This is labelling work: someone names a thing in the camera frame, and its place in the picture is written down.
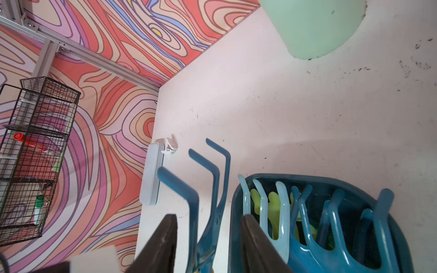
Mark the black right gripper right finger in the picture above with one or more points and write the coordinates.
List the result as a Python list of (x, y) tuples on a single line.
[(258, 253)]

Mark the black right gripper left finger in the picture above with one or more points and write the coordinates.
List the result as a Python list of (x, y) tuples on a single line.
[(158, 255)]

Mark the teal storage box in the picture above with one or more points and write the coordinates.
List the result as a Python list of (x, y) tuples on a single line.
[(354, 203)]

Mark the light blue rake pale handle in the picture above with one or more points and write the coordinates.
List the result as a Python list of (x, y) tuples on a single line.
[(282, 244)]

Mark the lime green hand tool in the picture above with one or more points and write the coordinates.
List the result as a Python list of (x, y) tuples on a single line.
[(274, 214)]

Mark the grey flat case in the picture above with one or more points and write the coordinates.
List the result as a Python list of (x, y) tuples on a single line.
[(150, 181)]

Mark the white plastic clip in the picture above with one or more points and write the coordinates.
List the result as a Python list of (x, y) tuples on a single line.
[(168, 145)]

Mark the green capped marker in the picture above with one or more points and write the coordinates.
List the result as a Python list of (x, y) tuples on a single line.
[(39, 210)]

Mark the red capped marker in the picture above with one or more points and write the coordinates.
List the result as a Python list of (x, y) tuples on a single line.
[(20, 137)]

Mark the mint green pen cup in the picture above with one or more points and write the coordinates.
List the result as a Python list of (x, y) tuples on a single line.
[(311, 29)]

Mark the black wire side basket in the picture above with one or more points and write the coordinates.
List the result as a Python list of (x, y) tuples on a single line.
[(44, 112)]

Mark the aluminium frame post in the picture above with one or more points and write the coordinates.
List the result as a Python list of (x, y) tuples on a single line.
[(13, 16)]

